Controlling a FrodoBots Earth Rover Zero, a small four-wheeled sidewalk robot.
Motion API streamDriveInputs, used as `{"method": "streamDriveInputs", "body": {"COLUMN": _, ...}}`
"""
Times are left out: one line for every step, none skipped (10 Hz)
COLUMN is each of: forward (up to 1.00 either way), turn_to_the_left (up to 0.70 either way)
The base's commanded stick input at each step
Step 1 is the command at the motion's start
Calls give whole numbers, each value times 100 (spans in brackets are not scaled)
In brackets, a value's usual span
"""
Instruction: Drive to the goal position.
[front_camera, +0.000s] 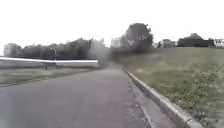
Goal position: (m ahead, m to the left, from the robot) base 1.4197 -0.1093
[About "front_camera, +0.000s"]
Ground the grey concrete kerb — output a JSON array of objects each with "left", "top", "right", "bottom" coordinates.
[{"left": 124, "top": 69, "right": 204, "bottom": 128}]

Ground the white guard rail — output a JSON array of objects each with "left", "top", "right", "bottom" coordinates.
[{"left": 0, "top": 56, "right": 100, "bottom": 70}]

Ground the white building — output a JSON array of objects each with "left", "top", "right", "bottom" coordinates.
[{"left": 213, "top": 38, "right": 224, "bottom": 48}]

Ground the dark building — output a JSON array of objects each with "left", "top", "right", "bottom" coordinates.
[{"left": 176, "top": 32, "right": 215, "bottom": 48}]

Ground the row of trees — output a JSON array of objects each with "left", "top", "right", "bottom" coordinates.
[{"left": 3, "top": 37, "right": 109, "bottom": 62}]

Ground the pale building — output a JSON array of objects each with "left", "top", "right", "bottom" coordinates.
[{"left": 110, "top": 37, "right": 122, "bottom": 49}]

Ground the grass slope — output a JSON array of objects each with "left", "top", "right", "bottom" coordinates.
[{"left": 113, "top": 46, "right": 224, "bottom": 128}]

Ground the grey asphalt path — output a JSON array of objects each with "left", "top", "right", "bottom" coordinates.
[{"left": 0, "top": 66, "right": 178, "bottom": 128}]

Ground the flat grass strip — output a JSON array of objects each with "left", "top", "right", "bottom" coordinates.
[{"left": 0, "top": 67, "right": 98, "bottom": 88}]

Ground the large dark tree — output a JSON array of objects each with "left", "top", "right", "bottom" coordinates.
[{"left": 120, "top": 22, "right": 154, "bottom": 53}]

